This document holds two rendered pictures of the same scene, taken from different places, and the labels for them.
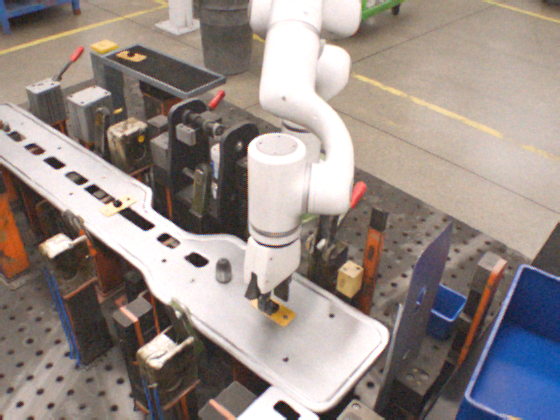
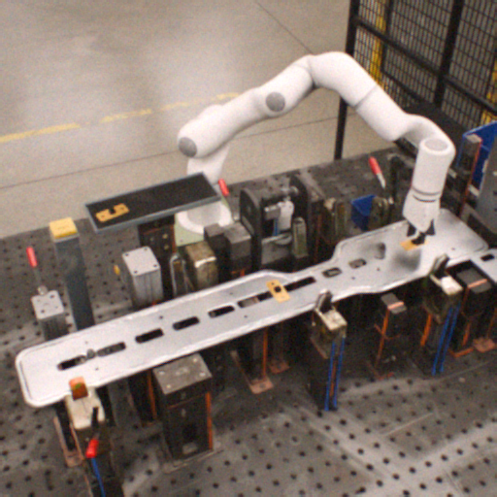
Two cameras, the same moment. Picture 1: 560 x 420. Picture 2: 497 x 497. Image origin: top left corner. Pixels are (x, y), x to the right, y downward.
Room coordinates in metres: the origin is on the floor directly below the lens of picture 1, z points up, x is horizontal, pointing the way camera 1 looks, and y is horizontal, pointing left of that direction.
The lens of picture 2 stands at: (0.52, 1.59, 2.31)
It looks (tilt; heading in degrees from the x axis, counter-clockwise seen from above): 41 degrees down; 295
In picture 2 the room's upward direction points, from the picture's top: straight up
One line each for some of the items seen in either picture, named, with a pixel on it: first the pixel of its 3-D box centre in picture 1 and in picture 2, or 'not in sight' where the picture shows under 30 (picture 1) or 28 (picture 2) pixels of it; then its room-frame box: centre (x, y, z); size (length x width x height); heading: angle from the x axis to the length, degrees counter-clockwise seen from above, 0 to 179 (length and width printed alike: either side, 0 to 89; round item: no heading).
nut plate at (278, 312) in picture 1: (273, 307); (414, 242); (0.69, 0.00, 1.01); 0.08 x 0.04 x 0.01; 50
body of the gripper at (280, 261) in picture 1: (274, 252); (422, 206); (0.69, 0.00, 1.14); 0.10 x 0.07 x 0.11; 140
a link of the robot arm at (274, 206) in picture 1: (278, 182); (432, 163); (0.69, 0.00, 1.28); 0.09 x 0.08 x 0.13; 84
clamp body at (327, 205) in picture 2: not in sight; (327, 250); (0.95, 0.01, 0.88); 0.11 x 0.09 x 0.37; 140
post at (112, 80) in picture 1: (115, 116); (77, 288); (1.55, 0.52, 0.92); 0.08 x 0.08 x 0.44; 50
